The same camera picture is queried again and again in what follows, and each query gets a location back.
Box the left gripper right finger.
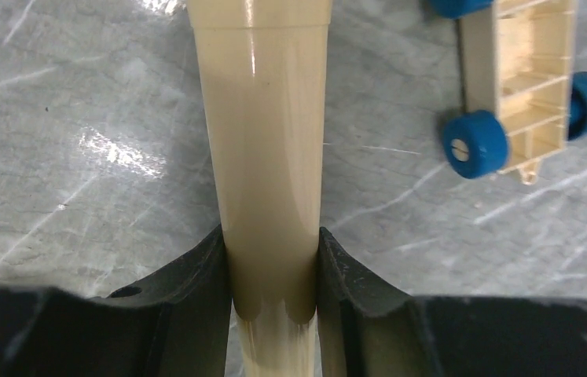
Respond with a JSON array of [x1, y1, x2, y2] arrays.
[[317, 229, 587, 376]]

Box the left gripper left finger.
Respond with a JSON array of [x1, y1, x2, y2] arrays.
[[0, 228, 231, 376]]

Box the gold toy microphone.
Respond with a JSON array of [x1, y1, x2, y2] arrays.
[[187, 1, 332, 376]]

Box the wooden toy car blue wheels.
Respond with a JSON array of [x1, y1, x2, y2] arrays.
[[431, 0, 587, 185]]

